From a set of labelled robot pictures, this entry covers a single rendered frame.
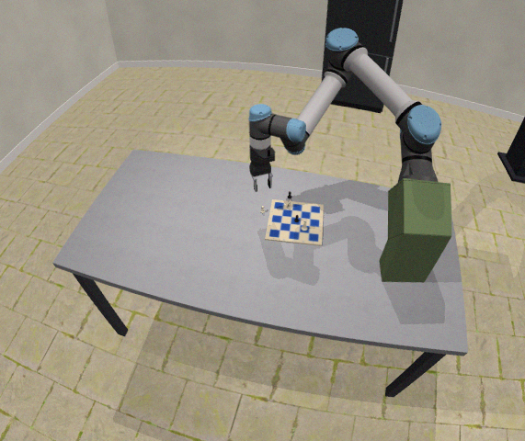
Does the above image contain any blue and cream chessboard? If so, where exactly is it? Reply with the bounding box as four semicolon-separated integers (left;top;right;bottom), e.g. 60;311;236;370
265;199;324;246

